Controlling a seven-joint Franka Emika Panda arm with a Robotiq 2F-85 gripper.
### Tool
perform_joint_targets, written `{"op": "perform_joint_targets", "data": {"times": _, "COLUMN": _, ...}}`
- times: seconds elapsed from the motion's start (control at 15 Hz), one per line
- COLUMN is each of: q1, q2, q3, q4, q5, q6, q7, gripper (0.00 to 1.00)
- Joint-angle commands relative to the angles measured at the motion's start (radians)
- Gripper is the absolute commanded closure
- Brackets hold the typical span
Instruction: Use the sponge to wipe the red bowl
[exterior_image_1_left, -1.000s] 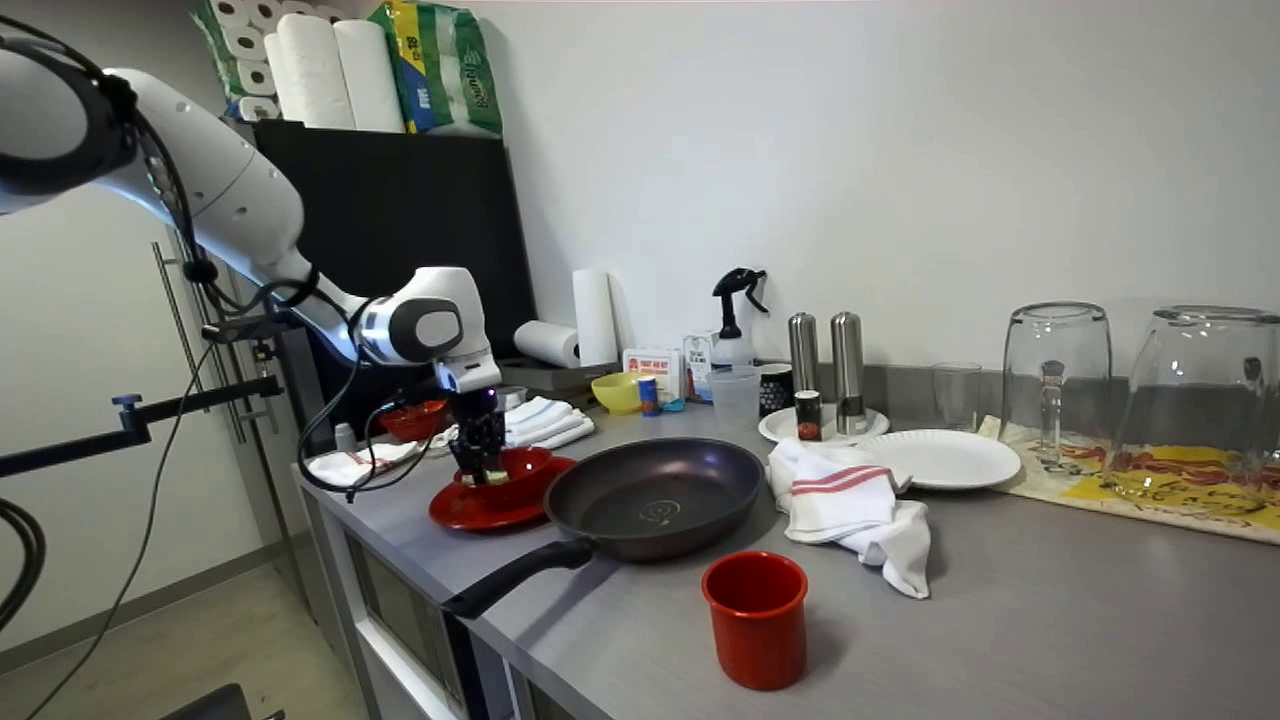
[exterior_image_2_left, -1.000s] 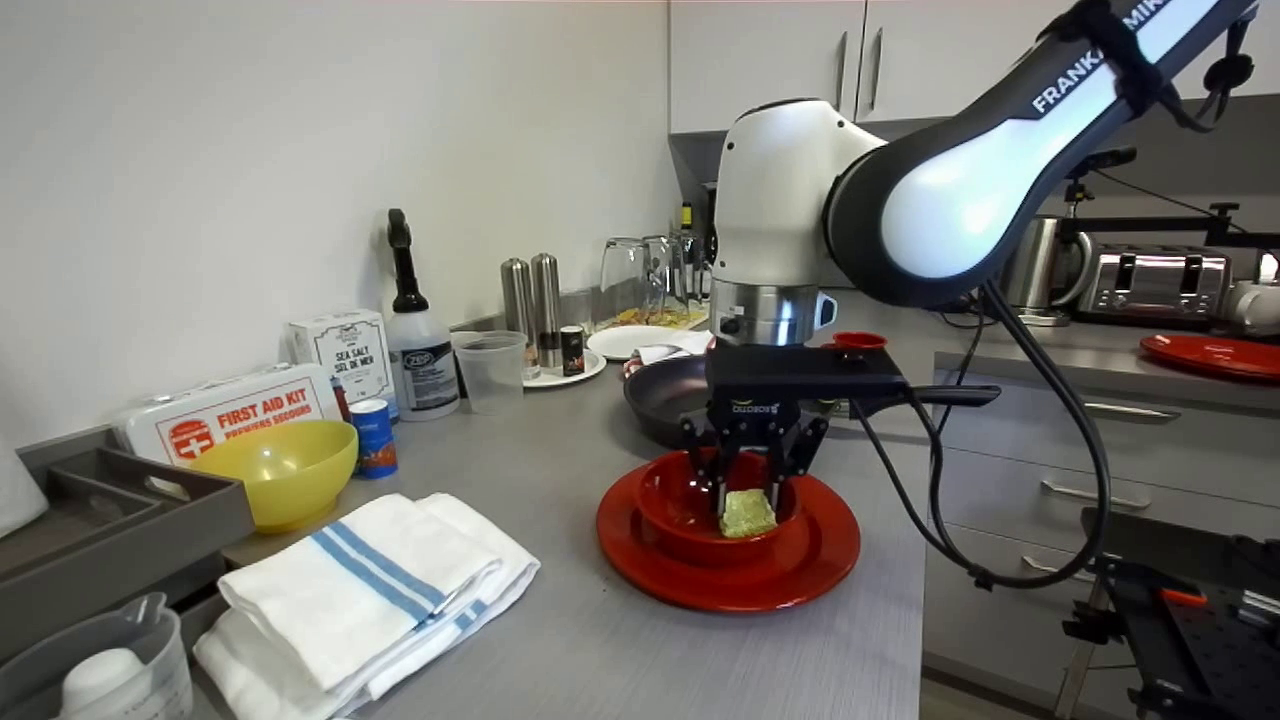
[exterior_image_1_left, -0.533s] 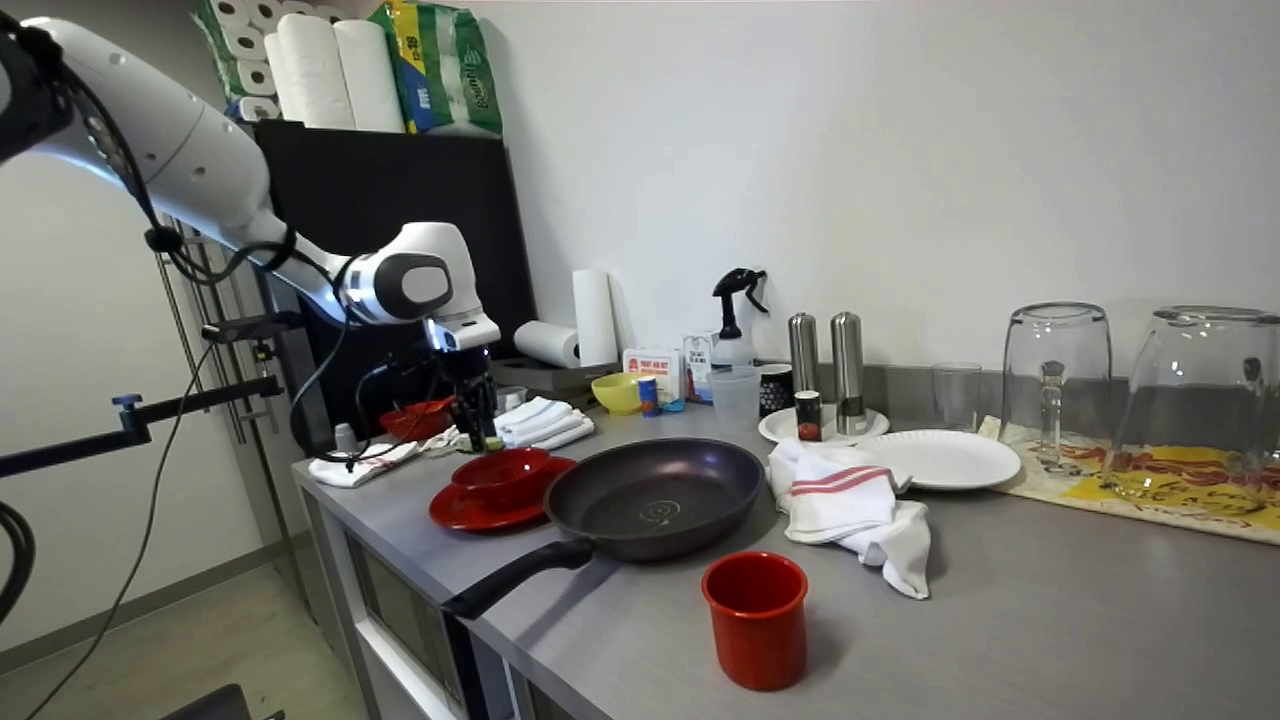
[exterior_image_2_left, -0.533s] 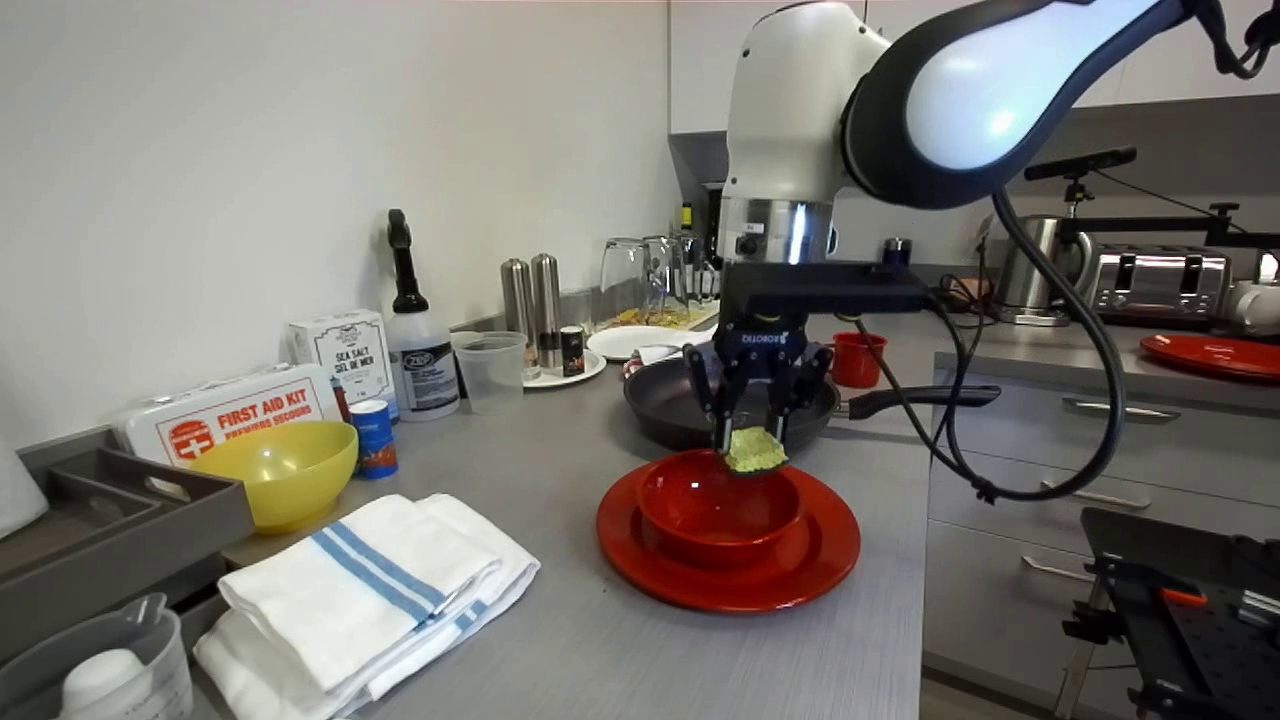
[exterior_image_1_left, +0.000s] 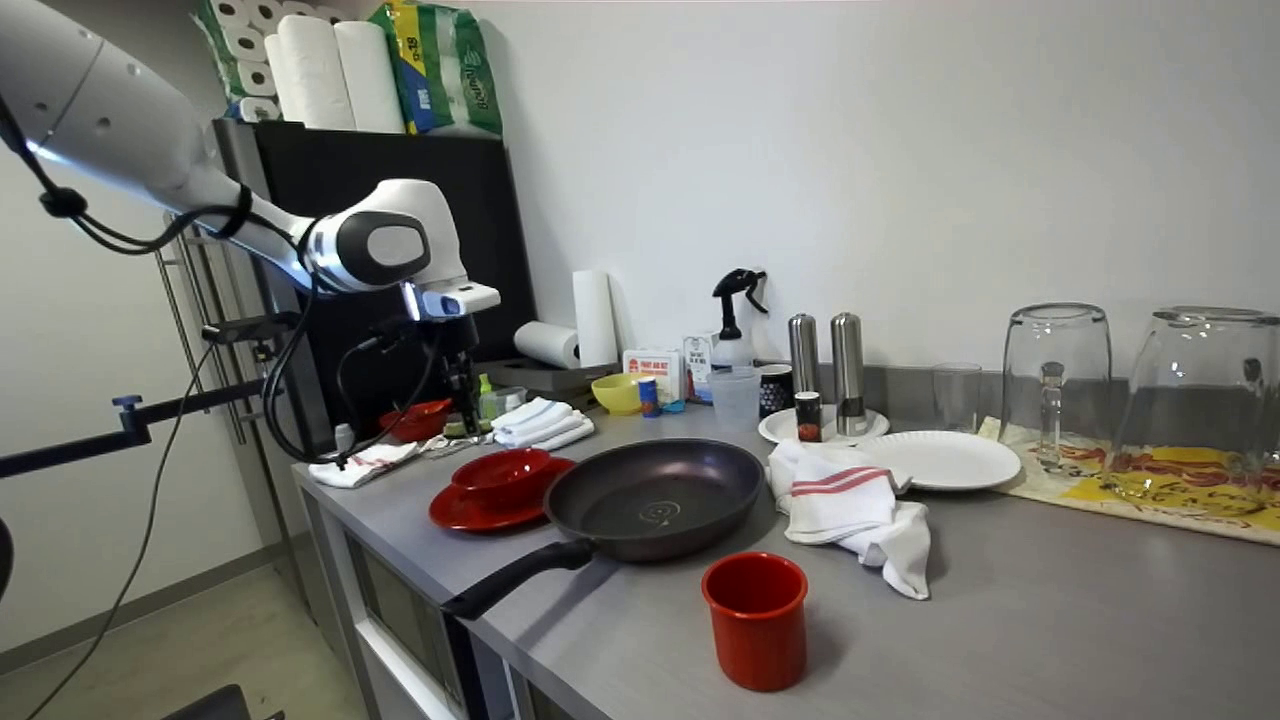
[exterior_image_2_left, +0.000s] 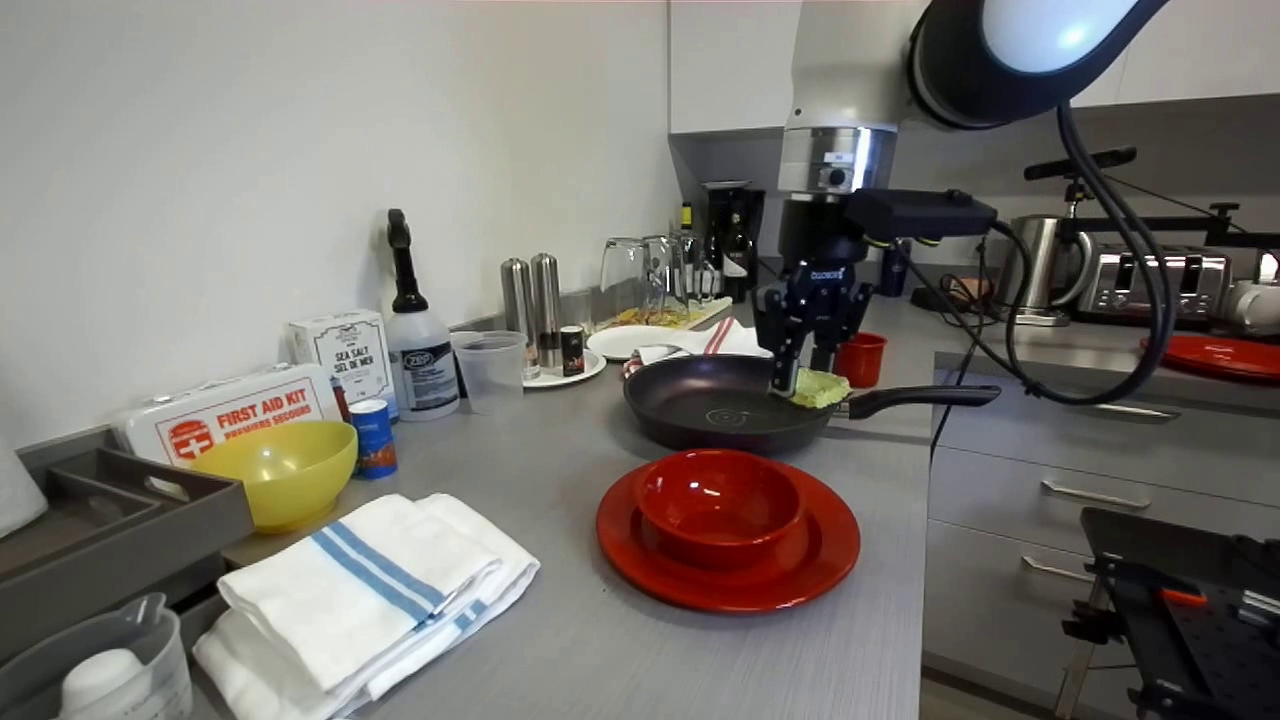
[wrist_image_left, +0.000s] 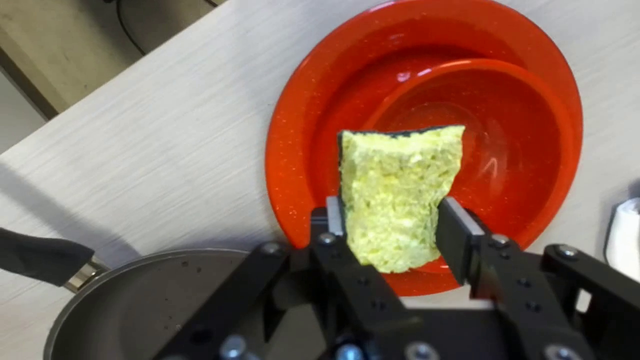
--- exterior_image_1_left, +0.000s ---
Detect yellow bowl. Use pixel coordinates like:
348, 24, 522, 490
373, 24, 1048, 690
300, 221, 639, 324
589, 366, 650, 417

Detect white towel blue stripe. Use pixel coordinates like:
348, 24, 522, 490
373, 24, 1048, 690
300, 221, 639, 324
487, 391, 600, 458

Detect small white plate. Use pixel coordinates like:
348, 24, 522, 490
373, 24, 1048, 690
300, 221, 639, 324
756, 398, 891, 446

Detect black cabinet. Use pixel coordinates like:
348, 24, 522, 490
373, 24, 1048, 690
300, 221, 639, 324
211, 115, 535, 433

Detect green plastic package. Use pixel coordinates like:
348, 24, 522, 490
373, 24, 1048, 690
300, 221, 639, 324
367, 0, 508, 139

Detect black base board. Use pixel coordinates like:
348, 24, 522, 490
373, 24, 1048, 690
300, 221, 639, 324
158, 680, 293, 720

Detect black frying pan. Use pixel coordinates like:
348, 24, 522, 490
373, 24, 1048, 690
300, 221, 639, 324
442, 437, 772, 623

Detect white spray bottle black nozzle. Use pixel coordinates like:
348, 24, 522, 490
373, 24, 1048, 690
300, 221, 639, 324
703, 265, 772, 437

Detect large white paper roll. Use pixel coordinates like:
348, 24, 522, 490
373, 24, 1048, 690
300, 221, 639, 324
260, 11, 355, 131
332, 16, 408, 137

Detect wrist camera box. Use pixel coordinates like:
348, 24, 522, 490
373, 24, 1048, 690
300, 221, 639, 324
396, 277, 503, 329

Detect white paper towel roll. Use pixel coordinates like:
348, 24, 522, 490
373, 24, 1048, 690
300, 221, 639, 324
571, 265, 620, 370
512, 316, 589, 370

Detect steel shaker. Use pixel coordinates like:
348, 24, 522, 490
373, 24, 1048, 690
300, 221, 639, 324
784, 308, 823, 398
830, 308, 872, 441

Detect small red container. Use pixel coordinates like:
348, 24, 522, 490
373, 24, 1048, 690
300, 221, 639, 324
377, 397, 458, 446

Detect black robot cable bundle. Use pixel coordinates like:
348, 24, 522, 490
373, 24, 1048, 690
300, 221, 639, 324
257, 290, 452, 467

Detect toilet paper pack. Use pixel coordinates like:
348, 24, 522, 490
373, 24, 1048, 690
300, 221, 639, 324
192, 0, 283, 122

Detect grey counter cabinet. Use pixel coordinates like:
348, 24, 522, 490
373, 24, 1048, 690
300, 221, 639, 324
293, 483, 535, 720

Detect red cup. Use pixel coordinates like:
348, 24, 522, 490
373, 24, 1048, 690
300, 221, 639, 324
701, 546, 814, 695

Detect large white plate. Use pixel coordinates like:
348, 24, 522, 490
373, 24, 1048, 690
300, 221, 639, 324
851, 429, 1030, 496

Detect black boom rod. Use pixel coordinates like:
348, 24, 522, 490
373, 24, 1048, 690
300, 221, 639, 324
0, 376, 273, 478

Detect red bowl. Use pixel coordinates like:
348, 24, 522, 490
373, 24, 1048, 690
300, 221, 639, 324
452, 444, 562, 502

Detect upturned clear wine glass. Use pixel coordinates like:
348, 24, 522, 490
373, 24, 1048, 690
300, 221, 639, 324
996, 301, 1118, 478
1114, 302, 1280, 490

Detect small white cloth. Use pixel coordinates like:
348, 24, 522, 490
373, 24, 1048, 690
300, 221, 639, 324
308, 437, 426, 490

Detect white towel red stripe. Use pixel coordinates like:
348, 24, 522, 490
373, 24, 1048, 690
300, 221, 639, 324
761, 437, 935, 603

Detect red plate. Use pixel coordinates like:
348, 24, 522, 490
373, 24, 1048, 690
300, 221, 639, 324
427, 451, 579, 539

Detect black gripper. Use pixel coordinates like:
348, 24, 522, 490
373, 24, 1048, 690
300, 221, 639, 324
432, 316, 487, 441

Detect grey tray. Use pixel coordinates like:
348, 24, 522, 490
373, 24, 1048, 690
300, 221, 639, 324
475, 351, 625, 405

